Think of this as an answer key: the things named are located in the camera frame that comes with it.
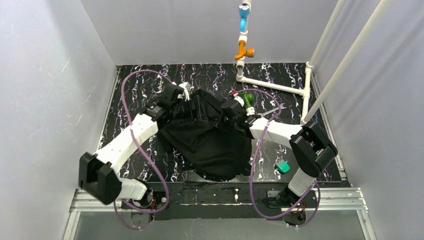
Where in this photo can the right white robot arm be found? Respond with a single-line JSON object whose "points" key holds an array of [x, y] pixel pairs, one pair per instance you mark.
{"points": [[312, 148]]}

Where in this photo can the orange tap valve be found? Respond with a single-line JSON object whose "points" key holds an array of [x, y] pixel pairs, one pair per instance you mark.
{"points": [[243, 51]]}

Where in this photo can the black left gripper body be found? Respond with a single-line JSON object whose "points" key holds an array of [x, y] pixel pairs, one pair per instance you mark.
{"points": [[193, 104]]}

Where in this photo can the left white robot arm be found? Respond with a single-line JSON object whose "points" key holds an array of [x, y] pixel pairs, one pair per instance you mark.
{"points": [[98, 172]]}

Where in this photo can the small teal box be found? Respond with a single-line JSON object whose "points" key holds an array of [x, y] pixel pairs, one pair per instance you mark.
{"points": [[282, 167]]}

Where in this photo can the green and white pipe fitting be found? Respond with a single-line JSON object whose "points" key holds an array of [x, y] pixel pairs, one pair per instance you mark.
{"points": [[248, 99]]}

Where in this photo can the blue pipe valve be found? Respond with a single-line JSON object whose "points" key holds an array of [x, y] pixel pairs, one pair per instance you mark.
{"points": [[244, 10]]}

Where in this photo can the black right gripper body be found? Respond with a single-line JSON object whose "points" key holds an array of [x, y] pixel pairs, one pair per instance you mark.
{"points": [[230, 108]]}

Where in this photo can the white PVC pipe frame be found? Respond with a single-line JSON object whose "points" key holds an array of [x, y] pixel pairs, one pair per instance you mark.
{"points": [[306, 111]]}

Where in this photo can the black backpack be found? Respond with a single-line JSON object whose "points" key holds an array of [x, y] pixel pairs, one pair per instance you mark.
{"points": [[212, 152]]}

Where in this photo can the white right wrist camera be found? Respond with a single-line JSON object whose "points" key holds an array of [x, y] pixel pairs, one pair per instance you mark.
{"points": [[237, 97]]}

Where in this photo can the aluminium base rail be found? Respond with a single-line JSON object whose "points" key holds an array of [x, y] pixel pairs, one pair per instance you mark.
{"points": [[340, 214]]}

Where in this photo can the silver open-end wrench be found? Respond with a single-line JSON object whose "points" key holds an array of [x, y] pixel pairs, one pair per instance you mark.
{"points": [[280, 107]]}

